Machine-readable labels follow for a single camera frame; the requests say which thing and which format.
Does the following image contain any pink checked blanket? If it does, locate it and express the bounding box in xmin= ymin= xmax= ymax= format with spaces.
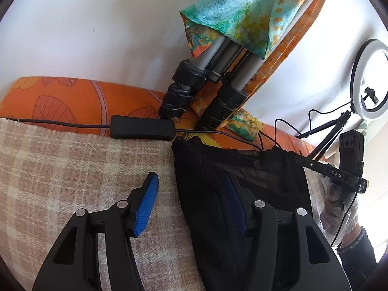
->
xmin=0 ymin=118 xmax=334 ymax=291

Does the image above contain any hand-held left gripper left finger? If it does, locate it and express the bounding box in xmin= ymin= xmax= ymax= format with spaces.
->
xmin=32 ymin=172 xmax=160 ymax=291

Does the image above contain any small black tripod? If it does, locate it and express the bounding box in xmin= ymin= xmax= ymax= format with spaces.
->
xmin=306 ymin=109 xmax=356 ymax=161

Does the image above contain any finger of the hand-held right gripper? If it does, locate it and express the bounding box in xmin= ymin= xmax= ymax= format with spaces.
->
xmin=295 ymin=154 xmax=331 ymax=175

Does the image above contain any orange leaf-print sheet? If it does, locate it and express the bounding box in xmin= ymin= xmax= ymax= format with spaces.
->
xmin=0 ymin=77 xmax=328 ymax=162

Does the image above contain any colourful teal scarf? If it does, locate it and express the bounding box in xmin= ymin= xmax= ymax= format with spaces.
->
xmin=179 ymin=0 xmax=337 ymax=60

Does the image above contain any black ring light cable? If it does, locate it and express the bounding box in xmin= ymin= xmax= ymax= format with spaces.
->
xmin=6 ymin=107 xmax=354 ymax=158

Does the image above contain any person's right hand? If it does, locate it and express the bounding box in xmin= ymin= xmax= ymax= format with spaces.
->
xmin=320 ymin=177 xmax=360 ymax=237

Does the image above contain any white ring light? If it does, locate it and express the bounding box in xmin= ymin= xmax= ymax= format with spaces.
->
xmin=350 ymin=39 xmax=388 ymax=122

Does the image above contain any folded silver tripod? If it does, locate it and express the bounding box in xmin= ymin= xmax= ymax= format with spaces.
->
xmin=159 ymin=33 xmax=264 ymax=131

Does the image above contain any black top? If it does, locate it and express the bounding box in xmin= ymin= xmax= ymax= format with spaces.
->
xmin=171 ymin=136 xmax=322 ymax=291

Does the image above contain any tripod with grey legs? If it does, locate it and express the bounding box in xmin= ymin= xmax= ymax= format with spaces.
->
xmin=192 ymin=0 xmax=326 ymax=142

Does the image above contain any black gooseneck phone holder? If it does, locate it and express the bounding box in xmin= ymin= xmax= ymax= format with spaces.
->
xmin=362 ymin=87 xmax=380 ymax=105

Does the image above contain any black inline cable controller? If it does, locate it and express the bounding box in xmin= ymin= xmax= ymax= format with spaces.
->
xmin=110 ymin=115 xmax=177 ymax=141

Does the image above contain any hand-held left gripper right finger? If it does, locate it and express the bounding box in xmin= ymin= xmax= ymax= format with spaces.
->
xmin=223 ymin=171 xmax=352 ymax=291

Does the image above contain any green striped cushion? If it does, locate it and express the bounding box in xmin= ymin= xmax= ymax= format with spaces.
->
xmin=359 ymin=120 xmax=372 ymax=143

